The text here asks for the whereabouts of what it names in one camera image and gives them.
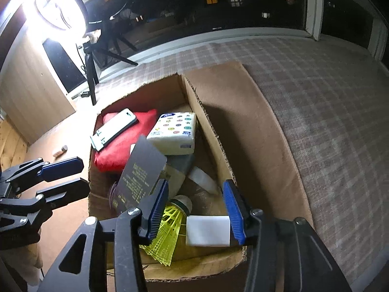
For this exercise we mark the yellow shuttlecock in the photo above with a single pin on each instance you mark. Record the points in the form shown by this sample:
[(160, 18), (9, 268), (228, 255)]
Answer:
[(170, 228)]

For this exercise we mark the blue phone case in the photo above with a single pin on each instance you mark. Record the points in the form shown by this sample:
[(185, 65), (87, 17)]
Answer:
[(114, 127)]

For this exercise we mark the black tripod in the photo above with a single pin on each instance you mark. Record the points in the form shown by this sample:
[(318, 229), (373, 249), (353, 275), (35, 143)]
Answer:
[(91, 76)]

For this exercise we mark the cardboard box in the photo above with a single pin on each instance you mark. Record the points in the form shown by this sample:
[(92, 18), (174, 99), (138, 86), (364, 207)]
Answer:
[(146, 97)]

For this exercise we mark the plaid mat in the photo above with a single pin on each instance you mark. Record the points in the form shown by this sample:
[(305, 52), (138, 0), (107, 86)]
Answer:
[(334, 127)]

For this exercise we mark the red cloth pouch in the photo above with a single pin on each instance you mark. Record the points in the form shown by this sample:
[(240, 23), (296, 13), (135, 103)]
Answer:
[(121, 149)]

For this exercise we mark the patterned tissue pack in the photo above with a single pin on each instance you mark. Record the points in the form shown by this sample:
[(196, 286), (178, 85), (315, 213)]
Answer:
[(173, 130)]

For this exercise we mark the black power strip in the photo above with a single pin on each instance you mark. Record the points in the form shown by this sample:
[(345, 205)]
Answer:
[(85, 93)]

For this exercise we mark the pine plank panel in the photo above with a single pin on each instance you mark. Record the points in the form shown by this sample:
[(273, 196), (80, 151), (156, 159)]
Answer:
[(12, 146)]

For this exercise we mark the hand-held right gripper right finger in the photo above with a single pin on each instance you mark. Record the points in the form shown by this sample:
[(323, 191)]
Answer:
[(234, 213)]

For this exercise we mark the large light wooden board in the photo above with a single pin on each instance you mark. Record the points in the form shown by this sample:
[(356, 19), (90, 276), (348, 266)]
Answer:
[(30, 91)]

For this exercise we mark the small pink bottle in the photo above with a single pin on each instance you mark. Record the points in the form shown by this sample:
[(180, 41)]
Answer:
[(60, 150)]

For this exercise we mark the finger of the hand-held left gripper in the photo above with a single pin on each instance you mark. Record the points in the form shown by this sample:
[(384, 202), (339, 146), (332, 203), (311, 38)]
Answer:
[(65, 191), (60, 165)]

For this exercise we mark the white charger plug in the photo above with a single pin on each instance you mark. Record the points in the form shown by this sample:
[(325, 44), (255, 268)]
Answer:
[(208, 231)]

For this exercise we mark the dark grey card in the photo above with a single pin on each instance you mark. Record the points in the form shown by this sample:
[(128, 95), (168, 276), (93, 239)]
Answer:
[(136, 176)]

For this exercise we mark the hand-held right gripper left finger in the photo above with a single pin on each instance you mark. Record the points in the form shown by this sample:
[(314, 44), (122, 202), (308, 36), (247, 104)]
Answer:
[(158, 210)]

